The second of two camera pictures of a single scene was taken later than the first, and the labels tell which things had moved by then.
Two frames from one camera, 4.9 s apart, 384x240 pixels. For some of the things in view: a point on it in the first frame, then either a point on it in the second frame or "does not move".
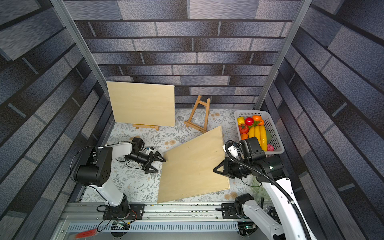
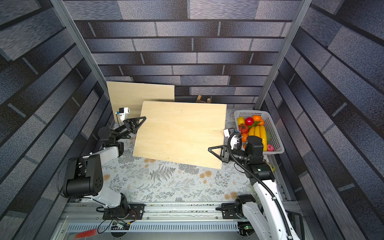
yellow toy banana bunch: x=259 y=132 does not move
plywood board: x=188 y=169 → x=181 y=132
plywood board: x=141 y=103 does not move
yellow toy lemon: x=241 y=120 does not move
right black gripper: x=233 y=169 → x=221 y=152
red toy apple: x=249 y=121 does not move
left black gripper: x=151 y=159 → x=133 y=127
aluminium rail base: x=83 y=221 does not move
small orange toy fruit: x=244 y=136 does not move
